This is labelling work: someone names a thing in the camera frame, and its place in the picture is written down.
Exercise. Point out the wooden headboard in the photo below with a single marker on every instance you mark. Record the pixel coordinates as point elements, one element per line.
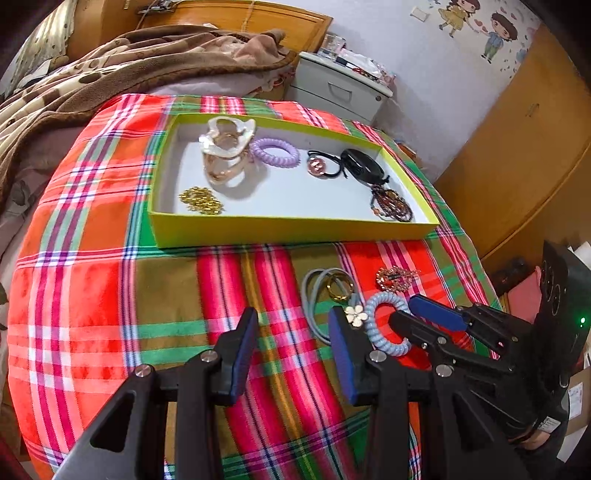
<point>277,27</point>

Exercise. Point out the pile of nightstand clutter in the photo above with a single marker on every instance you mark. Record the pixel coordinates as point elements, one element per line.
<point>355,60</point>

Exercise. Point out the white flower hair ornament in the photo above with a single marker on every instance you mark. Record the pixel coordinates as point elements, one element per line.
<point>358,315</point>

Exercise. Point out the yellow cardboard box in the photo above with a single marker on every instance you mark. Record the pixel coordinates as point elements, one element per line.
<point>277,228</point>

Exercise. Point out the rhinestone hair clip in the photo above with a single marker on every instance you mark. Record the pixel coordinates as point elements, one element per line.
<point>395,279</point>

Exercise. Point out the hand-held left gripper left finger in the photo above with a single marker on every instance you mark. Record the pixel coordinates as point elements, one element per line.
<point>244,350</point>

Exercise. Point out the dotted curtain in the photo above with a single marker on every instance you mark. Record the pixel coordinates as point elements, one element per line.
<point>46,41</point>

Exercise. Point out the cartoon children wall sticker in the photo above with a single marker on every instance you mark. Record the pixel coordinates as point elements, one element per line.
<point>496,32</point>

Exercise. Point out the cream hair claw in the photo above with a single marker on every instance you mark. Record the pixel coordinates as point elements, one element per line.
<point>226,143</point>

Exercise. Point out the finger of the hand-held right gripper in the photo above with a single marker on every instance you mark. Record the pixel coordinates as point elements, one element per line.
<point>436,311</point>
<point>420,334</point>

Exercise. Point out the power strip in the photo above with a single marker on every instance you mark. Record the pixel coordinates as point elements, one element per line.
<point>161,5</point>

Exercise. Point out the wooden door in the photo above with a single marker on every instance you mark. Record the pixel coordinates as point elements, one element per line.
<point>531,161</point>

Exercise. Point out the wooden wardrobe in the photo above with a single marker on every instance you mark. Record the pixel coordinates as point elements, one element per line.
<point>101,14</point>

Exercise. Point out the white wall switch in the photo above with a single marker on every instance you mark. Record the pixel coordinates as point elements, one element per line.
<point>419,13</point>

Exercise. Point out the brown patterned blanket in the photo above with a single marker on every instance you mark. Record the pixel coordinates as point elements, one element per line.
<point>115,69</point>

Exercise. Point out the grey nightstand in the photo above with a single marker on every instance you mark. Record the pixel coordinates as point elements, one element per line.
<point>332,92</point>

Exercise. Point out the black hair clip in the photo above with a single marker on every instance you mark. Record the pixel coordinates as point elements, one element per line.
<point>360,164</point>

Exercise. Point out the plaid cloth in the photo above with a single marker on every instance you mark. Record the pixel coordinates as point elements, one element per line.
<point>92,277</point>

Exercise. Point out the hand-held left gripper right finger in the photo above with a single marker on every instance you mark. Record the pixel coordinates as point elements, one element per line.
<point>341,355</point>

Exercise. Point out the cardboard carton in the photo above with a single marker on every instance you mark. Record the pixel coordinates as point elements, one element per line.
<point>579,397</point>

